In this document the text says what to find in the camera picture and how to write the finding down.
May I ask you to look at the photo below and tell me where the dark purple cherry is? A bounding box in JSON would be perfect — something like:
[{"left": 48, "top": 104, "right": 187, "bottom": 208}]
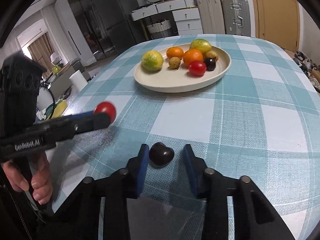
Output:
[
  {"left": 203, "top": 57, "right": 216, "bottom": 71},
  {"left": 149, "top": 142, "right": 175, "bottom": 167}
]

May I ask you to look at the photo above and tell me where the red cherry tomato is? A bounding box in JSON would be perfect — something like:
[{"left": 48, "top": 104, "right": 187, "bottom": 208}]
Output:
[
  {"left": 189, "top": 61, "right": 207, "bottom": 76},
  {"left": 93, "top": 101, "right": 117, "bottom": 124}
]

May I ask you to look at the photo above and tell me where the left hand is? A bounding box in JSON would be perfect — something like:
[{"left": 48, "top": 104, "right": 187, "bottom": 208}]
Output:
[{"left": 3, "top": 152, "right": 53, "bottom": 205}]

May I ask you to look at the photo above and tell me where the white paper towel roll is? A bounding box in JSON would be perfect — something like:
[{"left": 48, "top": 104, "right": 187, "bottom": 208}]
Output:
[{"left": 69, "top": 70, "right": 88, "bottom": 92}]

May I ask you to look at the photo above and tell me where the teal checked tablecloth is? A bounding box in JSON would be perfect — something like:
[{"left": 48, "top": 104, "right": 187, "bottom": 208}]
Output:
[{"left": 47, "top": 35, "right": 319, "bottom": 239}]

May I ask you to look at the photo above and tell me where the cream round plate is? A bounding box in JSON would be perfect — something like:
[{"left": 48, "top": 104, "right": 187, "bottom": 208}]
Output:
[{"left": 134, "top": 46, "right": 232, "bottom": 93}]

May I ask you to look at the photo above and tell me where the large green-yellow citrus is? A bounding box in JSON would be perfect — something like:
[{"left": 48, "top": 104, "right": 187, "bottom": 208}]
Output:
[{"left": 141, "top": 50, "right": 164, "bottom": 72}]

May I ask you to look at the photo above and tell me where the brown longan front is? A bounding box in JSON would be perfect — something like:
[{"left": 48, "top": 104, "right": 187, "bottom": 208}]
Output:
[{"left": 169, "top": 57, "right": 181, "bottom": 69}]

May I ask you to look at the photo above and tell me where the brown longan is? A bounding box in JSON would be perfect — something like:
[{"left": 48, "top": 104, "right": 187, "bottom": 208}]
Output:
[
  {"left": 169, "top": 57, "right": 181, "bottom": 69},
  {"left": 204, "top": 50, "right": 219, "bottom": 62}
]

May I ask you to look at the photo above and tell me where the orange mandarin back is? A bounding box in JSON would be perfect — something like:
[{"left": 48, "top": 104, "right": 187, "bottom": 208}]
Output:
[{"left": 166, "top": 47, "right": 184, "bottom": 60}]

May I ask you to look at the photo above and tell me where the orange mandarin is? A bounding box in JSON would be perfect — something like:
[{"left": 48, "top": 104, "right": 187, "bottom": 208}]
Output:
[
  {"left": 166, "top": 47, "right": 184, "bottom": 60},
  {"left": 183, "top": 49, "right": 203, "bottom": 67}
]

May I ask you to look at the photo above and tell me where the orange mandarin front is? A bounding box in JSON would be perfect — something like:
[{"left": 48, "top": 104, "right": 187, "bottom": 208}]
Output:
[{"left": 183, "top": 49, "right": 203, "bottom": 67}]

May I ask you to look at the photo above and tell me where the brown longan back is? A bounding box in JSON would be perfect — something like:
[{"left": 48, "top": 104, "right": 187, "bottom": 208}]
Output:
[{"left": 204, "top": 50, "right": 219, "bottom": 62}]

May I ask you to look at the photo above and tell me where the black refrigerator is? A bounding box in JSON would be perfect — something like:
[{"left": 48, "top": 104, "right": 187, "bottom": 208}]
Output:
[{"left": 93, "top": 0, "right": 146, "bottom": 54}]

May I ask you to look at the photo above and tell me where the woven laundry basket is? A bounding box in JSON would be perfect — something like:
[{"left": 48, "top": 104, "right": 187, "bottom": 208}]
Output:
[{"left": 147, "top": 20, "right": 173, "bottom": 39}]

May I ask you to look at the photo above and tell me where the white drawer cabinet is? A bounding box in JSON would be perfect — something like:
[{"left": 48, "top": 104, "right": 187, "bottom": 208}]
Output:
[{"left": 131, "top": 0, "right": 203, "bottom": 35}]

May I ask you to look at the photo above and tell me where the silver aluminium suitcase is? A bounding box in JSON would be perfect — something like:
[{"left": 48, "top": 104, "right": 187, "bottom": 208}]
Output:
[{"left": 221, "top": 0, "right": 251, "bottom": 36}]

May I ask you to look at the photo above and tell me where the beige suitcase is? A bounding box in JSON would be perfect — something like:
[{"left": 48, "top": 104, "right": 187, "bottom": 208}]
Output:
[{"left": 196, "top": 0, "right": 226, "bottom": 34}]

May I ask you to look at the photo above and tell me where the wooden door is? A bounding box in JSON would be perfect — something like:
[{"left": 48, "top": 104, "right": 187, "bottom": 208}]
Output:
[{"left": 253, "top": 0, "right": 300, "bottom": 51}]

